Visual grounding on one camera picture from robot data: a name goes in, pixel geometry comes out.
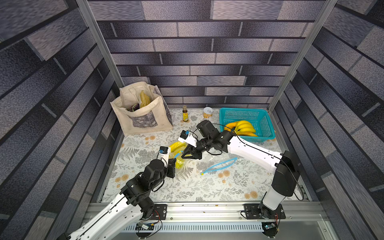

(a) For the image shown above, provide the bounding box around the circuit board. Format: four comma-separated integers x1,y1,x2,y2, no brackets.
135,222,157,232
262,223,277,231

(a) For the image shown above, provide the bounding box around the clear zip-top bag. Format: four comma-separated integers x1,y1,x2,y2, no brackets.
196,152,238,175
164,139,196,172

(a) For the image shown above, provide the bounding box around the yellow item in tote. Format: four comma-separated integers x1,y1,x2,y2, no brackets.
140,91,151,109

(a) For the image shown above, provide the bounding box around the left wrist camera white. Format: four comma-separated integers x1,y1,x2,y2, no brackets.
157,146,170,166

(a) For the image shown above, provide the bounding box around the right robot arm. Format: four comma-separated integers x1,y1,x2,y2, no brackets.
178,120,300,220

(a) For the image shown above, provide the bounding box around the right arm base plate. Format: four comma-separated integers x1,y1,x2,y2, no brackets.
243,204,286,220

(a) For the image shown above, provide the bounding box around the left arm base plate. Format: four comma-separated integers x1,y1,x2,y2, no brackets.
142,204,168,221

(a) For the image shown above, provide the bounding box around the left circuit board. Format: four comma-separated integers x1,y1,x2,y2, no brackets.
135,222,157,232

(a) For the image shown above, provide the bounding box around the right circuit board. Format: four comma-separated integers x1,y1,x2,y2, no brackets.
262,223,277,231

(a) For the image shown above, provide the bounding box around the small yellow tin can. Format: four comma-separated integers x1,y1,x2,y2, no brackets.
203,107,213,119

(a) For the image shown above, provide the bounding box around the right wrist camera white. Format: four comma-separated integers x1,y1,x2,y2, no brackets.
178,130,198,148

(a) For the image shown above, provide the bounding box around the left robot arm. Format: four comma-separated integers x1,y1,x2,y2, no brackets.
58,158,176,240

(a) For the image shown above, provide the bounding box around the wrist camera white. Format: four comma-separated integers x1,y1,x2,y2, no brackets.
157,146,170,166
178,130,198,148

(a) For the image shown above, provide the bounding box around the beige canvas tote bag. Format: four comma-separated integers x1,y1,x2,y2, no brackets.
111,82,173,136

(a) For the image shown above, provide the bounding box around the teal plastic basket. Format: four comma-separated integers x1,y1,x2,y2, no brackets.
219,108,275,143

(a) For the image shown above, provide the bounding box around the banana bunch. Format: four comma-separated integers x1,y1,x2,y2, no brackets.
168,141,188,169
235,120,256,134

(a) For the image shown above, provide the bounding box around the single orange banana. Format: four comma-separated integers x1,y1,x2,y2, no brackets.
224,122,238,132

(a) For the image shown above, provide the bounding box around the small brown sauce bottle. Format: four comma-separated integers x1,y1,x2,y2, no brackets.
183,106,189,122

